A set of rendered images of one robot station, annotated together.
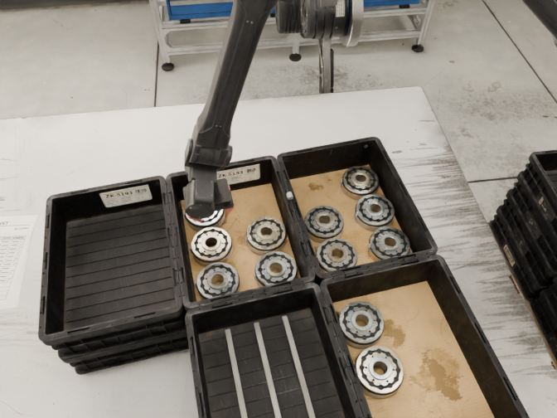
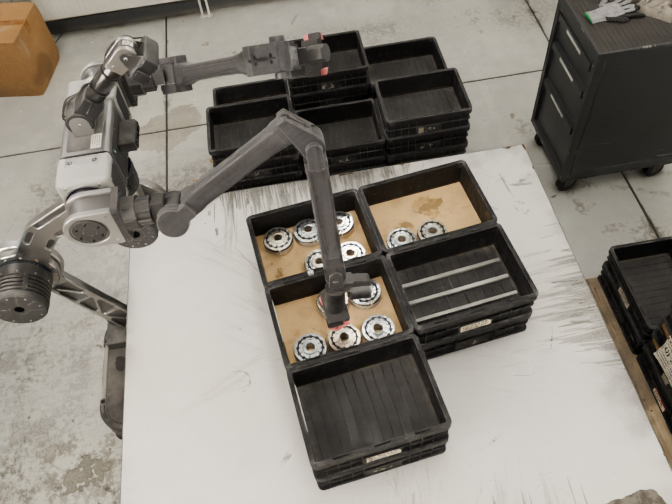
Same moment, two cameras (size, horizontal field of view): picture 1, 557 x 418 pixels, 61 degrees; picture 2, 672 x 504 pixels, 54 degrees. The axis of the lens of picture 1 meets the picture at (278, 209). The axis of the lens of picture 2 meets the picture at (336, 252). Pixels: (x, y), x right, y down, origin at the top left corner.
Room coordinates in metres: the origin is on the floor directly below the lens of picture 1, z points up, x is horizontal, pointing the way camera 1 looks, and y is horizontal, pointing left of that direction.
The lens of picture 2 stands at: (0.57, 1.14, 2.66)
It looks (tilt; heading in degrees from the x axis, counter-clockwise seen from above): 54 degrees down; 274
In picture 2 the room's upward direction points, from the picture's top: 7 degrees counter-clockwise
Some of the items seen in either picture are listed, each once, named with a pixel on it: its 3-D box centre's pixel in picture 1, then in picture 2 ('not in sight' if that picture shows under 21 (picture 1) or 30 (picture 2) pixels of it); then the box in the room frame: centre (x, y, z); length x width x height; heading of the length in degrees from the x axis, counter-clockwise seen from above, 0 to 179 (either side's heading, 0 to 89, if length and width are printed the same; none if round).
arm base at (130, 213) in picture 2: not in sight; (135, 212); (1.12, 0.11, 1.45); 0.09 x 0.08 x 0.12; 97
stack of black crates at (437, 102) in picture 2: not in sight; (420, 129); (0.25, -1.21, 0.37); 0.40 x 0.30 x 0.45; 7
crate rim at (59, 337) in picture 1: (110, 250); (366, 398); (0.59, 0.40, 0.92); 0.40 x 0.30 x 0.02; 14
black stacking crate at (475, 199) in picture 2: (410, 360); (425, 215); (0.35, -0.28, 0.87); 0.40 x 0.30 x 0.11; 14
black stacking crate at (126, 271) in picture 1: (116, 261); (367, 405); (0.59, 0.40, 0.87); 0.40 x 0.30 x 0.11; 14
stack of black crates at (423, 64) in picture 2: not in sight; (403, 85); (0.29, -1.60, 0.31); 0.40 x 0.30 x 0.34; 7
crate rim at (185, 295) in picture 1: (234, 225); (337, 310); (0.66, 0.11, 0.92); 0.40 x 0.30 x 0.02; 14
